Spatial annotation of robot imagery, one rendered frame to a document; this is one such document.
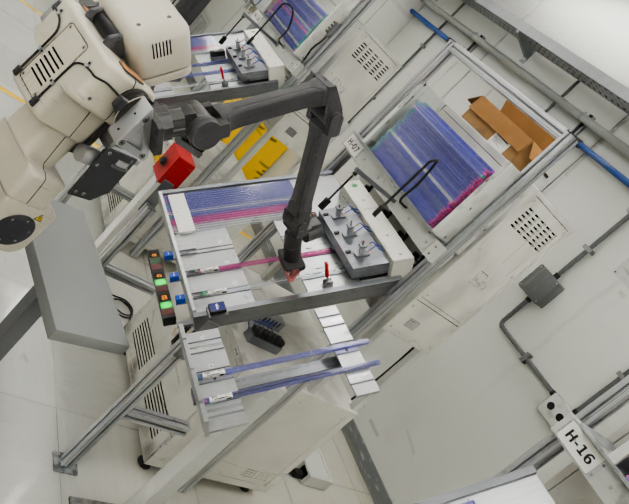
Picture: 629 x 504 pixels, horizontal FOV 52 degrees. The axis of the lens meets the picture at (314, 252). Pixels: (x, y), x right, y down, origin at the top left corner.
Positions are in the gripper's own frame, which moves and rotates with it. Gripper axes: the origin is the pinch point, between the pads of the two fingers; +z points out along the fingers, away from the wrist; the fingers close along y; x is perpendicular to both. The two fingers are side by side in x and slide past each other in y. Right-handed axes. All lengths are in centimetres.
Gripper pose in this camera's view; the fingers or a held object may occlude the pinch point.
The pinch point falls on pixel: (290, 278)
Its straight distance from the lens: 212.3
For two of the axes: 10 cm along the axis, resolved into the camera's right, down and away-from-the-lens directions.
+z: -0.8, 7.7, 6.4
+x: -9.4, 1.5, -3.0
